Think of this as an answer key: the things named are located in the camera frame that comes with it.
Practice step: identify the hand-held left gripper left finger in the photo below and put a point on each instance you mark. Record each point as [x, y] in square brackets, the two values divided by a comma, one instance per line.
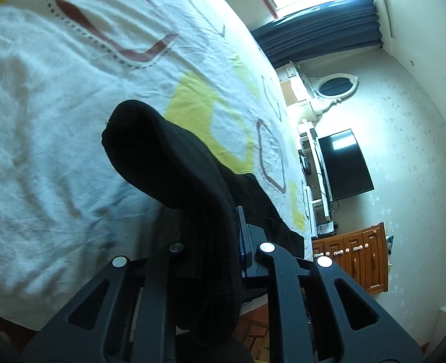
[162, 272]

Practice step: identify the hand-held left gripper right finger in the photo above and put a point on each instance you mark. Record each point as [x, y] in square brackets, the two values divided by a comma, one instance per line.
[242, 242]

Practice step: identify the black studded pants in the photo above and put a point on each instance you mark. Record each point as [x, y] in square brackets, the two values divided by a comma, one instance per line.
[192, 196]

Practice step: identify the white television stand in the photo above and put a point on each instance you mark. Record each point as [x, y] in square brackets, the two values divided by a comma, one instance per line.
[315, 204]

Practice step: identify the small white device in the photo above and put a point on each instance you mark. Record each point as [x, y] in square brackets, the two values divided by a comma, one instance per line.
[325, 227]

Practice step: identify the brown wooden cabinet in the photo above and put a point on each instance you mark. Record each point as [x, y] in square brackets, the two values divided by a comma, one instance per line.
[351, 261]

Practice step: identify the black flat television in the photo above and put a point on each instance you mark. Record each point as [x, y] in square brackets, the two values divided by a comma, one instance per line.
[346, 166]

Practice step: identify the cream dressing table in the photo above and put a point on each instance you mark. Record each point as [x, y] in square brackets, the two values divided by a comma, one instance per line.
[296, 90]

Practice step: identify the patterned white bed sheet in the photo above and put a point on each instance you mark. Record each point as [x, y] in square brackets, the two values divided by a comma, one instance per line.
[75, 121]

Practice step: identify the oval vanity mirror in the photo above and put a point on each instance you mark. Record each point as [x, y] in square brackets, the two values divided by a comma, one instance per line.
[334, 86]

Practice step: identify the dark blue curtain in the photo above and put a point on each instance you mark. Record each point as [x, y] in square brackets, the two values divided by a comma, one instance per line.
[321, 30]

